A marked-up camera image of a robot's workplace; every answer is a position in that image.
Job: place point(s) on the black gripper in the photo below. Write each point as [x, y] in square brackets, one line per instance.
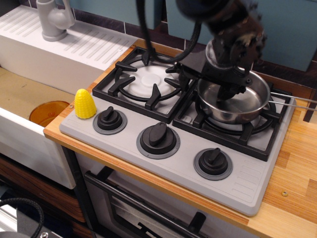
[213, 64]

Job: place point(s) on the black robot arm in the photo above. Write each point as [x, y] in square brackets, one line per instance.
[237, 43]

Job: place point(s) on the stainless steel pan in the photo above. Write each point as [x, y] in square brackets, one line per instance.
[241, 108]

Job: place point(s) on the black left burner grate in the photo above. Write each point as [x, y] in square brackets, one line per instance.
[143, 85]

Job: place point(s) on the black burner grate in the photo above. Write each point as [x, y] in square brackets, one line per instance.
[261, 138]
[143, 85]

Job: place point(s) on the black middle stove knob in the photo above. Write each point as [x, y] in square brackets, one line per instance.
[158, 141]

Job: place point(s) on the black stove knob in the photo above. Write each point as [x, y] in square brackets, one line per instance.
[110, 122]
[213, 164]
[158, 141]

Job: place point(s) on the black right burner grate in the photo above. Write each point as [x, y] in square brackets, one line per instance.
[261, 138]

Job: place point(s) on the black right stove knob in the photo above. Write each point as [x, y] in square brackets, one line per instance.
[213, 164]

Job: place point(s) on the grey toy stove top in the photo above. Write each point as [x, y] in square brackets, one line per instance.
[144, 117]

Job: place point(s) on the black left stove knob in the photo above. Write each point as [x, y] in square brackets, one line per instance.
[110, 122]

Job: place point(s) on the yellow toy corn cob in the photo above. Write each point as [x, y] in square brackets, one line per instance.
[84, 104]

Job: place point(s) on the toy oven door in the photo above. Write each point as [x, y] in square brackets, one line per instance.
[137, 217]

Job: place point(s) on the orange plastic bowl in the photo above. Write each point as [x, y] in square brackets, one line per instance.
[45, 113]

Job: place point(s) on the grey toy faucet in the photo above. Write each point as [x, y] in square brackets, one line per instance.
[54, 21]

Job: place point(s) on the white toy sink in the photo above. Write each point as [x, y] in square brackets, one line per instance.
[34, 71]

